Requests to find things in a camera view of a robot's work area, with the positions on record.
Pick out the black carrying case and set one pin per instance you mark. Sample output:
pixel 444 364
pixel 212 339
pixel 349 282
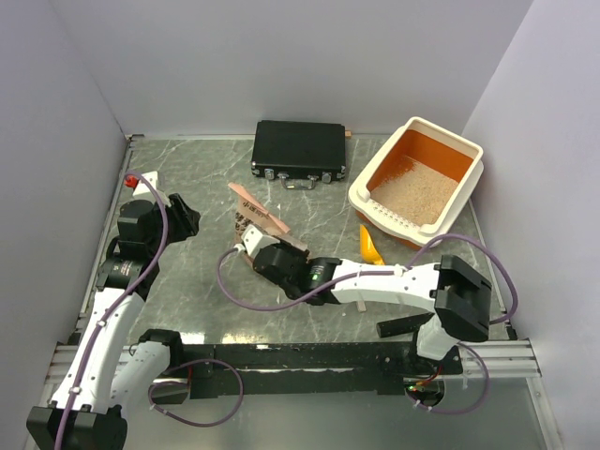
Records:
pixel 291 150

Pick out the yellow plastic litter scoop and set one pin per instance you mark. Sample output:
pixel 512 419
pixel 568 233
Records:
pixel 368 252

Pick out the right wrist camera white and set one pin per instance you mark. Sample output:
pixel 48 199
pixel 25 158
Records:
pixel 253 240

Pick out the cream orange litter box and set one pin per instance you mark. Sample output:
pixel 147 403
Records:
pixel 436 147

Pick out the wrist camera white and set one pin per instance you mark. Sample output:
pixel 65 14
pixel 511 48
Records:
pixel 140 189
pixel 253 240

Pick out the pink cat litter bag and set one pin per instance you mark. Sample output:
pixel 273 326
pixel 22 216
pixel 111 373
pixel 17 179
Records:
pixel 251 212

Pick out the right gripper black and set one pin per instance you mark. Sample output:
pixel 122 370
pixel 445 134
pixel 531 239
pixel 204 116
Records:
pixel 300 254

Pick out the black speckled microphone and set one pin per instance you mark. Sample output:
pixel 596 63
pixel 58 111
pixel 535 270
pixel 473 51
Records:
pixel 402 326

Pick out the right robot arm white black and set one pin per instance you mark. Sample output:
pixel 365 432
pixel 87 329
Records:
pixel 455 297

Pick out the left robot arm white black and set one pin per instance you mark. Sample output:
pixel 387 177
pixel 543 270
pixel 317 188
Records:
pixel 90 408

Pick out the clean litter granules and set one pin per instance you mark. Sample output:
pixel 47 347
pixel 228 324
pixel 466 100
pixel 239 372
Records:
pixel 419 194

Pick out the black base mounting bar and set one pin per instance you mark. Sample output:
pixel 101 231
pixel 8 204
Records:
pixel 306 368

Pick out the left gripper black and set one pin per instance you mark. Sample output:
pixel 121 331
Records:
pixel 187 220

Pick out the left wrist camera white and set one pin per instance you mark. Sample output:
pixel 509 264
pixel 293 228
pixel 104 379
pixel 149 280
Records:
pixel 140 189

